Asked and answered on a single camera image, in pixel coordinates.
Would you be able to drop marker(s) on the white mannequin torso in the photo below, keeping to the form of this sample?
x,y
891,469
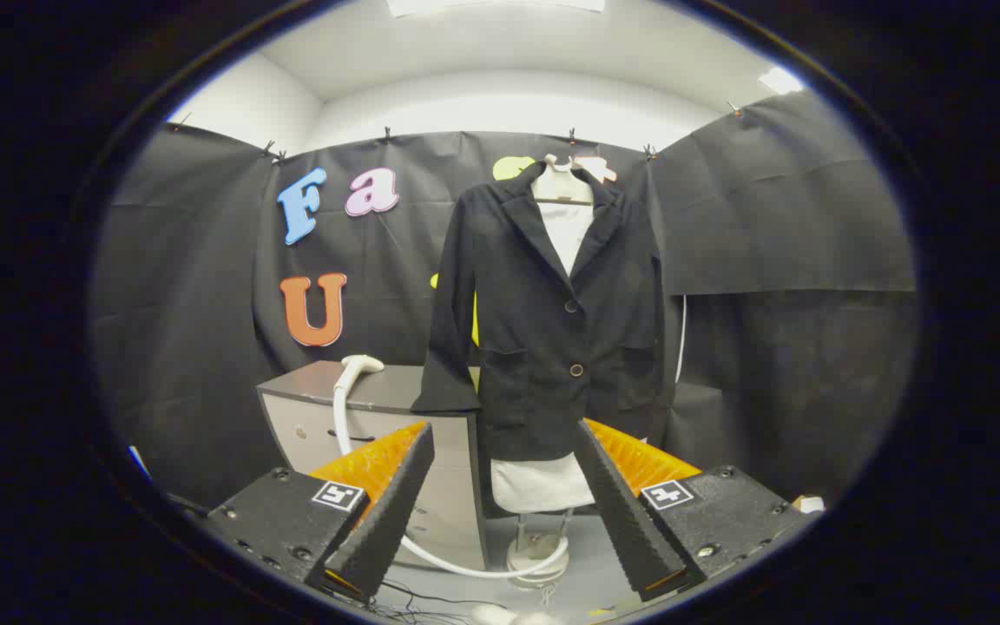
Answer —
x,y
565,230

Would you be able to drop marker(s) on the small cardboard box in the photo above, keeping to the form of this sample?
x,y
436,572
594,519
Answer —
x,y
811,503

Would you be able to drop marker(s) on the grey drawer cabinet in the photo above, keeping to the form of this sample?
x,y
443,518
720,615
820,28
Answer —
x,y
309,434

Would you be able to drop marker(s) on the white garment steamer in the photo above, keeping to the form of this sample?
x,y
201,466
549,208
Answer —
x,y
359,365

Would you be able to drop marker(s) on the black jacket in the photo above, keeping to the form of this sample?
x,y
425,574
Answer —
x,y
535,347

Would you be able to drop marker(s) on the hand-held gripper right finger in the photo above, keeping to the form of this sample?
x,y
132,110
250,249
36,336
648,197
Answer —
x,y
621,503

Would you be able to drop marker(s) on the black backdrop cloth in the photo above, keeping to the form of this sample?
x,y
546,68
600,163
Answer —
x,y
769,217

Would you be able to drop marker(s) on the mannequin stand base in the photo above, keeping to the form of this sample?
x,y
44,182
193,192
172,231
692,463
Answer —
x,y
535,555

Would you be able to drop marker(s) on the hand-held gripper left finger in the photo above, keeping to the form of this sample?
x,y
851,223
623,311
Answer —
x,y
391,503

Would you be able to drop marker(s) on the long ceiling light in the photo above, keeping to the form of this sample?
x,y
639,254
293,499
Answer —
x,y
491,5

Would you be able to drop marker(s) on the small ceiling light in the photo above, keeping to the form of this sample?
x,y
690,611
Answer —
x,y
779,80

